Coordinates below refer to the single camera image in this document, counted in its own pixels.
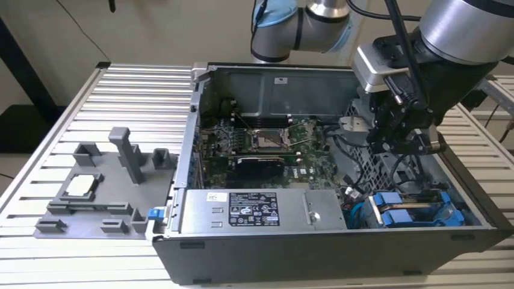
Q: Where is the aluminium frame rail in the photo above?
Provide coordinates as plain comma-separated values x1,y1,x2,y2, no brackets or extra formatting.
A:
480,75,514,102

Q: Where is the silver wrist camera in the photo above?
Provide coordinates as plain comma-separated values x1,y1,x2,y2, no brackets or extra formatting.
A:
352,43,412,93

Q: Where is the blue case latch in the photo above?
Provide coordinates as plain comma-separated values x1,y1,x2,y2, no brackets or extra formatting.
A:
147,207,167,222

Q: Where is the open black PC case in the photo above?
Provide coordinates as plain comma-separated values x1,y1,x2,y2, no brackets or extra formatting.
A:
151,61,514,285

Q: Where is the silver CPU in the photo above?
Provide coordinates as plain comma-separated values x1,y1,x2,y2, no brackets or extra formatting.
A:
66,174,98,196

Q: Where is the hard disk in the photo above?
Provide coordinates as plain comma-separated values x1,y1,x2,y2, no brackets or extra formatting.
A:
372,191,464,213

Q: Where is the metal socket cover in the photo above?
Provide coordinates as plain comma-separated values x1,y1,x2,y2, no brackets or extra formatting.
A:
281,117,320,149

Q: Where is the black office furniture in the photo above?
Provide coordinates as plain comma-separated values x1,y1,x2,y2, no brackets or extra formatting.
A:
0,17,62,155

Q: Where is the metal disk bay cage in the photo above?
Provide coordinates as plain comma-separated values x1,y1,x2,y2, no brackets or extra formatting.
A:
333,90,408,190

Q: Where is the grey power supply unit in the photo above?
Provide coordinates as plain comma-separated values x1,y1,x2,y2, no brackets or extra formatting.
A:
179,188,348,234

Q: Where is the thin metal locking lever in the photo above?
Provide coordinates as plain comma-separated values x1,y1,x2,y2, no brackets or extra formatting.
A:
234,112,255,134

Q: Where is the black camera cable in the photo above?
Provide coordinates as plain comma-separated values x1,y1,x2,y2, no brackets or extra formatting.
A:
348,0,429,110

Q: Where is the CPU socket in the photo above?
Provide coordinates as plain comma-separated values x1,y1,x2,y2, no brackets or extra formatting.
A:
245,128,294,151

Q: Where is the blue data wire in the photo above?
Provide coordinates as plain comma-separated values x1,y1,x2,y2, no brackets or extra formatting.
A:
350,202,366,226

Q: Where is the black graphics card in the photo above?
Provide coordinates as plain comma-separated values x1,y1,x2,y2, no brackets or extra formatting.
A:
229,155,287,189

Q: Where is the green motherboard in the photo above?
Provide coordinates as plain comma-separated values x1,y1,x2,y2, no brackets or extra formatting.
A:
199,117,344,191

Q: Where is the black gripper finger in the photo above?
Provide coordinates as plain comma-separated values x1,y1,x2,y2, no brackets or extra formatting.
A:
368,90,409,155
401,128,445,156

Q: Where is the grey parts rack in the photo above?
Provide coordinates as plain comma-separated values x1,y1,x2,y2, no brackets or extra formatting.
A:
34,126,181,240

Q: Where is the black disk wire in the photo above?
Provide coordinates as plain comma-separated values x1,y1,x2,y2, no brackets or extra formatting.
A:
392,152,425,185

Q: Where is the black power wire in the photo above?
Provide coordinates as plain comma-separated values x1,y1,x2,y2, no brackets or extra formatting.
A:
326,129,365,195

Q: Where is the thin black wall cable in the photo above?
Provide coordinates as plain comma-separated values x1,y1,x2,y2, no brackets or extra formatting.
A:
55,0,111,63

